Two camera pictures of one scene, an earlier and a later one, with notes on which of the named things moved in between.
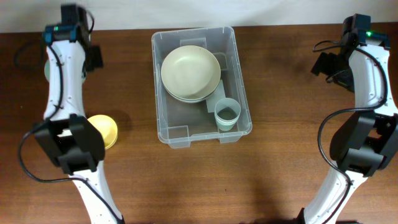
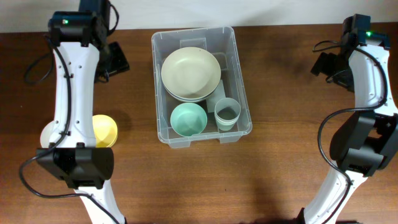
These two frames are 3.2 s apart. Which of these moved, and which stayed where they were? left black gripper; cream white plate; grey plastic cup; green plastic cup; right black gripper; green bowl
Moved: left black gripper; green bowl
Stayed: green plastic cup; cream white plate; right black gripper; grey plastic cup
